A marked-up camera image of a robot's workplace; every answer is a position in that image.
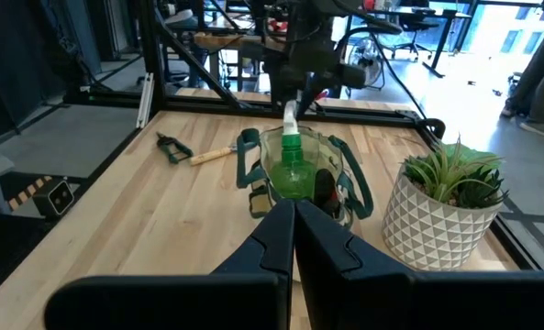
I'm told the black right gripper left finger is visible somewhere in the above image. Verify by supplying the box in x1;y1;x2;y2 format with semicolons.
44;197;296;330

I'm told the silver aluminium bar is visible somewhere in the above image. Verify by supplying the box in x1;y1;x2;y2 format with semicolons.
135;71;156;130

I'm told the wooden-handled metal trowel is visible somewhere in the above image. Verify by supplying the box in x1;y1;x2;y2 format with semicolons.
189;145;239;168

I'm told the black yellow hazard strip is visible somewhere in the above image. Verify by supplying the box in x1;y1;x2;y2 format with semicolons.
6;175;53;213

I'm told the floor fan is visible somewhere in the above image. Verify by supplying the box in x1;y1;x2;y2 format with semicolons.
346;35;386;92

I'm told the beige green-trimmed gardening bag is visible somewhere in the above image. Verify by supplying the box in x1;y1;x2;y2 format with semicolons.
235;125;375;231

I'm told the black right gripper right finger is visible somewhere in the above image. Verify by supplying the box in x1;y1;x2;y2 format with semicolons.
294;198;544;330

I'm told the person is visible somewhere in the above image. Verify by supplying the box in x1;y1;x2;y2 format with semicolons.
499;8;544;139

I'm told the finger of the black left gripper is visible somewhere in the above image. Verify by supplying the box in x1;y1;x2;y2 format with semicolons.
296;84;321;121
273;86;294;111

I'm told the black desk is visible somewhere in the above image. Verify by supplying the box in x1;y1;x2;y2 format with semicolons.
367;4;473;80

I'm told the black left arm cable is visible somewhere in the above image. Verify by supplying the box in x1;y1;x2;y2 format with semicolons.
335;0;431;123

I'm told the black table-level camera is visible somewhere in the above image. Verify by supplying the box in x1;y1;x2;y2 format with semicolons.
45;179;76;217

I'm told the black office chair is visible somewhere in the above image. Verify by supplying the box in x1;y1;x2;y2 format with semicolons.
388;8;443;63

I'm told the succulent in white patterned pot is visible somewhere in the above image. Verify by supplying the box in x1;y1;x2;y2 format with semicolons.
381;135;511;273

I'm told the black aluminium table frame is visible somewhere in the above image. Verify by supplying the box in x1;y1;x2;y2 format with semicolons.
62;0;543;271

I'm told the green spray bottle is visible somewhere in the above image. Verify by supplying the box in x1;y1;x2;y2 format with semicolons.
268;99;319;201

